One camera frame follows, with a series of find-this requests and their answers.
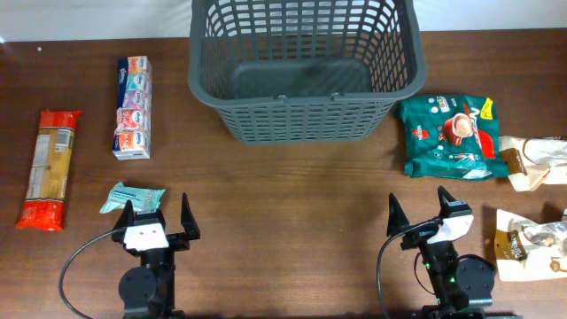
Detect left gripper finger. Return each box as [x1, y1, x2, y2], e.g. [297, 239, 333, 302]
[181, 192, 199, 235]
[115, 200, 134, 230]

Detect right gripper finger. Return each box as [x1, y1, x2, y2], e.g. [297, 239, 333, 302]
[386, 193, 409, 237]
[438, 186, 455, 217]

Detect green cocoa bag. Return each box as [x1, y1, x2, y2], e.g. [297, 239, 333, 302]
[396, 95, 509, 181]

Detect beige rice bag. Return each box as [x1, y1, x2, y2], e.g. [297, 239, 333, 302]
[499, 136, 566, 192]

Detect beige snack bag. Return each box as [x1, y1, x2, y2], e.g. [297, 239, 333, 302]
[494, 209, 566, 282]

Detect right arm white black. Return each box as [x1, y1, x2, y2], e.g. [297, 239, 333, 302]
[377, 186, 516, 319]

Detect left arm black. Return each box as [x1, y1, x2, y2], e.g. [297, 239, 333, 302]
[112, 194, 200, 318]

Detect multicolour tissue pack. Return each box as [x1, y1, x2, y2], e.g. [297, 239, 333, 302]
[112, 56, 152, 160]

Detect teal wet wipes packet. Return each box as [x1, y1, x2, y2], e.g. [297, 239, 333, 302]
[99, 183, 165, 214]

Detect orange spaghetti packet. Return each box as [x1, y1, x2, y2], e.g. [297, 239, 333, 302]
[15, 110, 82, 231]

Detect grey plastic basket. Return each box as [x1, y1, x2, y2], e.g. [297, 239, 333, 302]
[188, 0, 426, 145]

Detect right black cable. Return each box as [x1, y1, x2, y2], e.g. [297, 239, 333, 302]
[376, 217, 444, 319]

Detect black cable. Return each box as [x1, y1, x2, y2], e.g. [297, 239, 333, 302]
[376, 217, 444, 319]
[58, 228, 125, 319]

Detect left black cable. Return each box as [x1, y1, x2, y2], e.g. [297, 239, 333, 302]
[58, 228, 125, 319]

